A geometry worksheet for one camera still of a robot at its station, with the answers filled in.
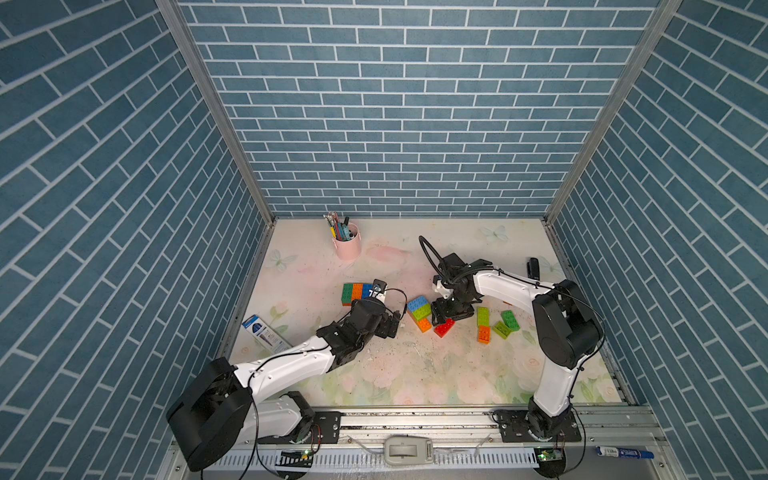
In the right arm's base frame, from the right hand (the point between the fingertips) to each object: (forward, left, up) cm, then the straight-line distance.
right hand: (443, 321), depth 91 cm
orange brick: (-2, +6, 0) cm, 6 cm away
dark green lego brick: (+6, +31, +1) cm, 32 cm away
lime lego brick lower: (+4, -13, -1) cm, 13 cm away
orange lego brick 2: (-3, -12, -1) cm, 13 cm away
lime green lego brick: (+2, +7, +2) cm, 7 cm away
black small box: (+23, -32, 0) cm, 39 cm away
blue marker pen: (-30, -42, 0) cm, 51 cm away
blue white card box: (-8, +53, 0) cm, 54 cm away
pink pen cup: (+23, +33, +5) cm, 40 cm away
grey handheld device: (-34, +9, 0) cm, 35 cm away
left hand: (-2, +15, +8) cm, 18 cm away
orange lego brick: (+8, +28, +2) cm, 29 cm away
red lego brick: (-3, 0, 0) cm, 3 cm away
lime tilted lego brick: (-1, -18, 0) cm, 18 cm away
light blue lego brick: (+5, +8, +2) cm, 10 cm away
